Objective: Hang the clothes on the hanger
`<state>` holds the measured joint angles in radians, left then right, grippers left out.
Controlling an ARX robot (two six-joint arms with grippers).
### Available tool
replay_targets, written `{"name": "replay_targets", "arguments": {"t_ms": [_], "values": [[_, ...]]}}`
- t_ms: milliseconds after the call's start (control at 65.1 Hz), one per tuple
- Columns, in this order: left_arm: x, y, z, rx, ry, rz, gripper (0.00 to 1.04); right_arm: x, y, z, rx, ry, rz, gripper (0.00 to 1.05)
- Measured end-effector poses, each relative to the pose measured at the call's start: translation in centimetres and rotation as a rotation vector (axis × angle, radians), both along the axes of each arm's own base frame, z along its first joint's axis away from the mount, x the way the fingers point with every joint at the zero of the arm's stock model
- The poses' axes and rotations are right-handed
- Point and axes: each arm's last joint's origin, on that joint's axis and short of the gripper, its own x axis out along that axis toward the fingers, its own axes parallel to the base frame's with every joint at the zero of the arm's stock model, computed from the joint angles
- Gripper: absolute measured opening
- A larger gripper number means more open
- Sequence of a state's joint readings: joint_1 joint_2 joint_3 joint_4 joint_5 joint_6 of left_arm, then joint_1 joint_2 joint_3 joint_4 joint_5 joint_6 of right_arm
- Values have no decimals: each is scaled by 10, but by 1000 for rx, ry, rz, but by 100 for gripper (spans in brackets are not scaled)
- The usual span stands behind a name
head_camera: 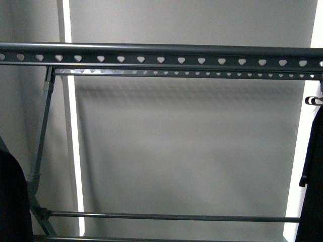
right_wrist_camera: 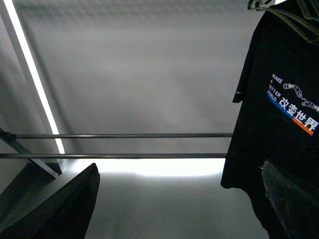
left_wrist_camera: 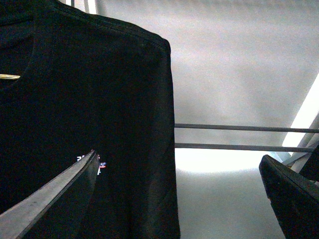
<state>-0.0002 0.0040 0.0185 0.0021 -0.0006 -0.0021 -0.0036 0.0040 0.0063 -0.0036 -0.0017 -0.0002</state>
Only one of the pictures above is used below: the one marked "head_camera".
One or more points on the black printed t-shirt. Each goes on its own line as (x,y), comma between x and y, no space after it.
(16,222)

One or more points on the dark metal clothes rack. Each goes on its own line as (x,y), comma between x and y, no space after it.
(147,60)

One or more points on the clear plastic clothes hanger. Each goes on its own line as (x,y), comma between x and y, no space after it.
(313,100)

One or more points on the black t-shirt on rack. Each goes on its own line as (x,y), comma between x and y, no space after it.
(310,225)

